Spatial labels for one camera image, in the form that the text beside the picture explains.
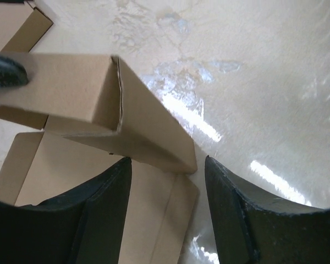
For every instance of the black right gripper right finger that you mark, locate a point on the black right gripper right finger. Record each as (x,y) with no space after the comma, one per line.
(252,225)

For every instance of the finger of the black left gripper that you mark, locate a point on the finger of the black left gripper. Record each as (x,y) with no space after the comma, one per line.
(12,73)

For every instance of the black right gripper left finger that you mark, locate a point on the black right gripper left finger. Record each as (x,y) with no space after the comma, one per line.
(82,225)

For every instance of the brown cardboard box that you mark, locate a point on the brown cardboard box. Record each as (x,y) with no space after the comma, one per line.
(89,112)

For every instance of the folded cardboard box lower left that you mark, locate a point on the folded cardboard box lower left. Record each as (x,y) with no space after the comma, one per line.
(22,25)

